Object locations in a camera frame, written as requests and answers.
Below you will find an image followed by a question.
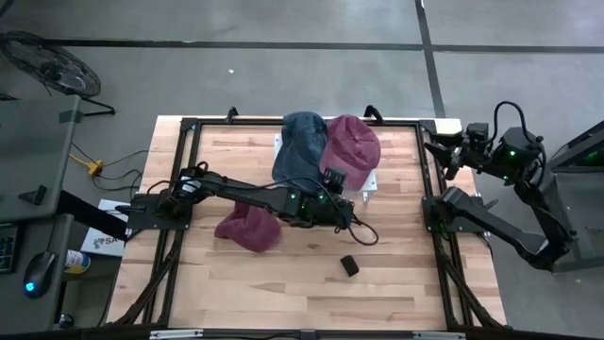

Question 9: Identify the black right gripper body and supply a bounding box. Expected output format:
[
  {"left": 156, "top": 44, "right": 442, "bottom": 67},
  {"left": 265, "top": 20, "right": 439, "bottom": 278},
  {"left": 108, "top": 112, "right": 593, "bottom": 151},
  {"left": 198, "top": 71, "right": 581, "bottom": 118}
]
[{"left": 445, "top": 122, "right": 495, "bottom": 180}]

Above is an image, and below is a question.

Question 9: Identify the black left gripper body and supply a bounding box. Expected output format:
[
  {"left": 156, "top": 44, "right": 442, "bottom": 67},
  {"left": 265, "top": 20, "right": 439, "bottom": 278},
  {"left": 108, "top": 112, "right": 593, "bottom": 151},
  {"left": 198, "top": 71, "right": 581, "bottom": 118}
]
[{"left": 323, "top": 167, "right": 348, "bottom": 195}]

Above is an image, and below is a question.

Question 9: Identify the maroon baseball cap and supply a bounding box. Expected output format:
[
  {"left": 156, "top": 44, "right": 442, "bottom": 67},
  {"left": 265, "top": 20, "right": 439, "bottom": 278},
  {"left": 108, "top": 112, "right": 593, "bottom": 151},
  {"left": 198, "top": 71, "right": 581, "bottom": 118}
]
[
  {"left": 213, "top": 200, "right": 283, "bottom": 254},
  {"left": 319, "top": 114, "right": 382, "bottom": 191}
]

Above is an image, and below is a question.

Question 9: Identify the blue denim baseball cap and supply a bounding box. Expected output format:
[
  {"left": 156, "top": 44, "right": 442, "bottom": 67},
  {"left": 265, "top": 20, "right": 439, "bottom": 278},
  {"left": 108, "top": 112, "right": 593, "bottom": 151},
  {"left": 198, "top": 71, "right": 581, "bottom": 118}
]
[{"left": 272, "top": 110, "right": 329, "bottom": 193}]

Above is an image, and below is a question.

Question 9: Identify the white perforated metal rack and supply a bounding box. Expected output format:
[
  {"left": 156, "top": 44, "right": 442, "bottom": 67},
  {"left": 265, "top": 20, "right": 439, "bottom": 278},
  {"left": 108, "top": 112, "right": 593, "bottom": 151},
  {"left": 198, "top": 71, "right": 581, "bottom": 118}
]
[{"left": 273, "top": 133, "right": 378, "bottom": 202}]

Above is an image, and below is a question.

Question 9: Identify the small black block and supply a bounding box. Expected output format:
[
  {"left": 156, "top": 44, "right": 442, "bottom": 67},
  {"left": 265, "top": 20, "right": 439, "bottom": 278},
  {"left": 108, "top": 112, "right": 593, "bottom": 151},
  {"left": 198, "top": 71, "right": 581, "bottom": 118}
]
[{"left": 339, "top": 254, "right": 361, "bottom": 278}]

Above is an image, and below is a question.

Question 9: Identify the computer tower with green lights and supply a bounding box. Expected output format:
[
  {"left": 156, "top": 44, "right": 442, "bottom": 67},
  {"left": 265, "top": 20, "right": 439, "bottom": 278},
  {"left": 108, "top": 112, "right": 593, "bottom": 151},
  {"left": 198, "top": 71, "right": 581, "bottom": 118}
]
[{"left": 582, "top": 148, "right": 604, "bottom": 167}]

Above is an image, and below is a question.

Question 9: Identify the yellow power plug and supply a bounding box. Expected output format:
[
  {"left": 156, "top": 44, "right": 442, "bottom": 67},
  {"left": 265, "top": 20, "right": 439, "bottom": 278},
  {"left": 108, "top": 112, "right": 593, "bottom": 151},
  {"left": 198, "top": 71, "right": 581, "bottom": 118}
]
[{"left": 70, "top": 151, "right": 106, "bottom": 177}]

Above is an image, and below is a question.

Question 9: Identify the white printed cardboard box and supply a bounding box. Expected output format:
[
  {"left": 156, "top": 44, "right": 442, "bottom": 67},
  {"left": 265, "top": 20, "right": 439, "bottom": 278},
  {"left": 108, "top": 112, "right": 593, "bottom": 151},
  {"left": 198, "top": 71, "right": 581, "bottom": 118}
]
[{"left": 79, "top": 197, "right": 131, "bottom": 259}]

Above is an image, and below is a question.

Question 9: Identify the black desk bar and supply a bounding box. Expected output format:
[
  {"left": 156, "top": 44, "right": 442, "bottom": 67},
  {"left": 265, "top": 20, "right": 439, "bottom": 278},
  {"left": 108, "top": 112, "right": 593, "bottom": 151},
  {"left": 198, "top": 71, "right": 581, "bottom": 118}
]
[{"left": 56, "top": 188, "right": 131, "bottom": 242}]

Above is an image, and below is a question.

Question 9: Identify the white and yellow can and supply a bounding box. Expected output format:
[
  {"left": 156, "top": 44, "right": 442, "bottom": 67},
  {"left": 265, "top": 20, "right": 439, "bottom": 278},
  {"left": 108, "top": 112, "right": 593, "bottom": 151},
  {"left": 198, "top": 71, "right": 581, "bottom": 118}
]
[{"left": 63, "top": 248, "right": 92, "bottom": 276}]

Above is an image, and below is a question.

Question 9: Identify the grey desk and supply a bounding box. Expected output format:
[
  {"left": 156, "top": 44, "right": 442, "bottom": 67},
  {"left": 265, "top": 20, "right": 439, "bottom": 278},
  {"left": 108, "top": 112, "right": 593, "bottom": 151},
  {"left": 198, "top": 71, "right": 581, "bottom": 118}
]
[{"left": 0, "top": 93, "right": 81, "bottom": 334}]

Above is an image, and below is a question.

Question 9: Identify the black floor fan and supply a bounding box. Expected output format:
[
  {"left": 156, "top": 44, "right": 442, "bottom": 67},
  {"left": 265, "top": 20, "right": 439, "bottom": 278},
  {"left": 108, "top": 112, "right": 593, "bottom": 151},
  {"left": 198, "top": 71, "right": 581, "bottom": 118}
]
[{"left": 0, "top": 30, "right": 117, "bottom": 118}]

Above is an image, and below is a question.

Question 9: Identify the black computer mouse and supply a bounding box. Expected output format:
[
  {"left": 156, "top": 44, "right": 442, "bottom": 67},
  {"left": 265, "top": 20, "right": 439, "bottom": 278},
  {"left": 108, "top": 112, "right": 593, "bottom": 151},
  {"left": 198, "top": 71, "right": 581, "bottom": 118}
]
[{"left": 22, "top": 250, "right": 58, "bottom": 299}]

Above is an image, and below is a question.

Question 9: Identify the black keyboard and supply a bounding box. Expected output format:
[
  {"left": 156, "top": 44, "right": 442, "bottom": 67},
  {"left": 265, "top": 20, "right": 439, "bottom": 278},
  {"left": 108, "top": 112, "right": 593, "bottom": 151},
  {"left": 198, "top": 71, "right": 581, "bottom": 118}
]
[{"left": 0, "top": 221, "right": 20, "bottom": 276}]

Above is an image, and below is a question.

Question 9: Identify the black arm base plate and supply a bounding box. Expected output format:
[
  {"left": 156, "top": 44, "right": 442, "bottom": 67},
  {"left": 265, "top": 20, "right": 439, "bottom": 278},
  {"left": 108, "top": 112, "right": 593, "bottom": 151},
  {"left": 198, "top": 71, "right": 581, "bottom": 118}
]
[
  {"left": 423, "top": 195, "right": 491, "bottom": 233},
  {"left": 126, "top": 192, "right": 195, "bottom": 231}
]

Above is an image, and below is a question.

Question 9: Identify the black aluminium table frame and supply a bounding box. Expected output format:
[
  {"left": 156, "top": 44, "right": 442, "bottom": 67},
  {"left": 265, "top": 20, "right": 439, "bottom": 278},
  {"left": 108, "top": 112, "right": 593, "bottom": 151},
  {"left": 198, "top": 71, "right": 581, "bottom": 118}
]
[{"left": 106, "top": 116, "right": 509, "bottom": 332}]

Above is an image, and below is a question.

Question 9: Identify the silver edge bracket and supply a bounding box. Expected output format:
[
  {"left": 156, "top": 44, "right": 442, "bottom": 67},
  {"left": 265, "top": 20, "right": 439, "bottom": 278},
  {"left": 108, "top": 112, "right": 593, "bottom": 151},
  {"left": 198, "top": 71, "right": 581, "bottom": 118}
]
[
  {"left": 149, "top": 329, "right": 204, "bottom": 340},
  {"left": 412, "top": 331, "right": 467, "bottom": 340}
]

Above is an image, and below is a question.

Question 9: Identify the black wedge bracket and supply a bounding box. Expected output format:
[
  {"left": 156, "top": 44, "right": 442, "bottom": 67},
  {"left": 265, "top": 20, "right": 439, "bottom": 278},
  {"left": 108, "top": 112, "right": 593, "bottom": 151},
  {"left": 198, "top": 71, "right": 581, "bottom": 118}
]
[{"left": 18, "top": 184, "right": 48, "bottom": 207}]

